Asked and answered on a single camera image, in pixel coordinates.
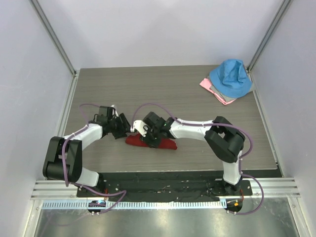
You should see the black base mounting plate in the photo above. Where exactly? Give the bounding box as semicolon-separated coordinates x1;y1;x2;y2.
76;171;253;202

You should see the aluminium front rail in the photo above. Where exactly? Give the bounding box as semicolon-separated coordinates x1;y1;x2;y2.
31;178;301;200

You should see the blue bucket hat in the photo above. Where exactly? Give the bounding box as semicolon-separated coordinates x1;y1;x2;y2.
209;59;252;98

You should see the white slotted cable duct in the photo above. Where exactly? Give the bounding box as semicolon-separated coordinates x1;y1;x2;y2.
42;199;227;210

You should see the grey folded cloth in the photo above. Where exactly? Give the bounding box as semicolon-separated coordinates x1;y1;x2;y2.
207;78;236;105

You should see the aluminium frame post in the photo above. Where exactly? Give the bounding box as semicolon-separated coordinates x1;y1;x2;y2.
29;0;77;77
247;0;293;73

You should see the red cloth napkin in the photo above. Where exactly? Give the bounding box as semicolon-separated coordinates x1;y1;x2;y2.
125;133;177;150

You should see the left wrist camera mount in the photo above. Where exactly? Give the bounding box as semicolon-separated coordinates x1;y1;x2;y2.
111;105;119;117

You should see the pink folded cloth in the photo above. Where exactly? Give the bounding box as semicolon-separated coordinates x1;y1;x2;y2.
199;78;236;105

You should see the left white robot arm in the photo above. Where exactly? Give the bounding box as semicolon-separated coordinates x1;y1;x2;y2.
42;106;130;197

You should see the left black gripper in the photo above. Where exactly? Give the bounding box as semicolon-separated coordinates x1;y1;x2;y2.
108;113;132;139

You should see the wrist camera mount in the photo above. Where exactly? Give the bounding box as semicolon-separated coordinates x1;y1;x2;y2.
111;105;119;117
130;120;150;137

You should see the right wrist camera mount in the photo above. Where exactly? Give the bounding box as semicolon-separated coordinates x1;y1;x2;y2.
130;120;150;137

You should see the right aluminium frame post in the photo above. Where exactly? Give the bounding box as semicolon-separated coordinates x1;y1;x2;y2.
247;0;293;73

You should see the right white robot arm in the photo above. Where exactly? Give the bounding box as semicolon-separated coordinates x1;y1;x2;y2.
133;112;245;195

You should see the left aluminium frame post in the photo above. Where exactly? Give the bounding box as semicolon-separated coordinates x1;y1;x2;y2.
29;0;77;77

